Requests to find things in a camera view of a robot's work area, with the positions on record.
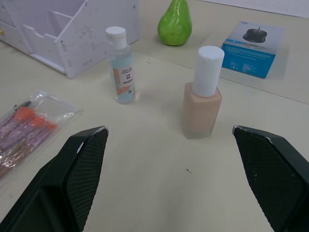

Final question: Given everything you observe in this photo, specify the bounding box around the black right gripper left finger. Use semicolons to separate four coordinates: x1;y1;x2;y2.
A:
0;126;109;232

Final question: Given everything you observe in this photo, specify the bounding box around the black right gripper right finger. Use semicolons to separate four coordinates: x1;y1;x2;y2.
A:
232;125;309;232

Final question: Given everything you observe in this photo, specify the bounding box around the makeup brush set clear pouch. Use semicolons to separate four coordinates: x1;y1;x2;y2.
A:
0;89;84;181

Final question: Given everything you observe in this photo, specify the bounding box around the white desktop makeup organizer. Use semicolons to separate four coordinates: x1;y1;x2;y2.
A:
0;0;141;79

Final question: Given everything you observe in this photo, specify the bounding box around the beige foundation bottle white cap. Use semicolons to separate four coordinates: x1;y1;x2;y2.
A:
182;45;225;140

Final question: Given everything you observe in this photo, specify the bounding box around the clear blue labelled toner bottle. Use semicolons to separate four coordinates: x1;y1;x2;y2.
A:
105;26;137;105

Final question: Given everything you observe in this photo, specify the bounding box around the blue product box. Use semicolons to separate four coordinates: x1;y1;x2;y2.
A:
221;20;286;79

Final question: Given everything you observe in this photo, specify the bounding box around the green pear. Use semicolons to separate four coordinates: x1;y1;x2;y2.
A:
157;0;193;46

